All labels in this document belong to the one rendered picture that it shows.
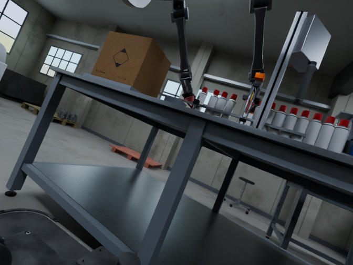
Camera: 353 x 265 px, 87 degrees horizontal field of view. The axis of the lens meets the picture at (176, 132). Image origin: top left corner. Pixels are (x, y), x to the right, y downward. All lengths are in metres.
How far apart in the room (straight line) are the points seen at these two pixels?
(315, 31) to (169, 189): 0.97
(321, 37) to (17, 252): 1.42
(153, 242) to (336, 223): 4.00
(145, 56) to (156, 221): 0.74
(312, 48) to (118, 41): 0.95
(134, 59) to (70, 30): 6.78
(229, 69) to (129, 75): 3.81
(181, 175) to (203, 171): 3.48
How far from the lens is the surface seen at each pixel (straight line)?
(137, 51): 1.03
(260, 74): 1.11
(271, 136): 0.63
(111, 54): 1.13
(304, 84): 1.07
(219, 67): 4.70
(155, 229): 0.77
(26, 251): 0.73
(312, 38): 1.15
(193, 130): 0.70
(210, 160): 4.15
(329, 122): 1.14
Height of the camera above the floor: 0.70
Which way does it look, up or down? 2 degrees up
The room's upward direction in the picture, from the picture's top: 22 degrees clockwise
